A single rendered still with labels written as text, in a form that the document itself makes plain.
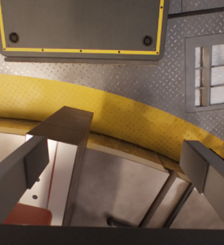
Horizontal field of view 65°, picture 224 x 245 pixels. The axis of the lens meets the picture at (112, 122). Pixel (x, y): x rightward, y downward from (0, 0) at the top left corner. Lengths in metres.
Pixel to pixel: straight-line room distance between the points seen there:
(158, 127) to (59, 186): 0.82
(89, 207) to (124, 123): 0.54
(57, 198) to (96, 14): 0.68
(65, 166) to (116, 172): 0.48
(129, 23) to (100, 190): 0.80
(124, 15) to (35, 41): 0.38
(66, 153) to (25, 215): 0.16
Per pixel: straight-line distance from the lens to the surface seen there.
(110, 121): 1.15
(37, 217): 0.44
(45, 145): 0.16
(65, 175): 0.52
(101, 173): 0.95
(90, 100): 1.13
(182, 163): 0.17
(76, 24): 0.82
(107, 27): 0.80
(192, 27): 1.22
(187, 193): 1.05
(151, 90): 1.14
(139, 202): 1.06
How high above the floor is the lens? 1.11
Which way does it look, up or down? 74 degrees down
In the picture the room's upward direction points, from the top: 179 degrees counter-clockwise
